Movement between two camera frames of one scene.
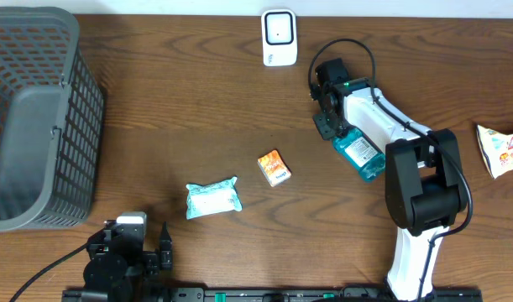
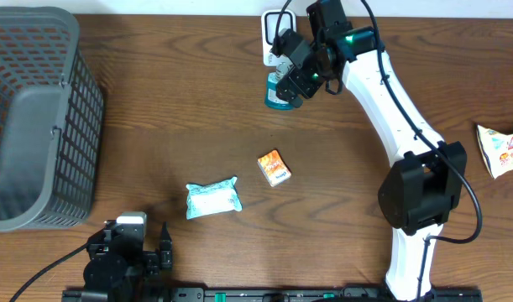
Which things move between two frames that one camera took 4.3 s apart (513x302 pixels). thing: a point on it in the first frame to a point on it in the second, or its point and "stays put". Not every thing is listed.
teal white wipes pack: x=212 y=198 stays put
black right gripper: x=326 y=131 to x=305 y=86
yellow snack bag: x=504 y=153 stays put
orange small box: x=274 y=168 stays put
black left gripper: x=154 y=260 stays put
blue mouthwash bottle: x=356 y=148 to x=271 y=100
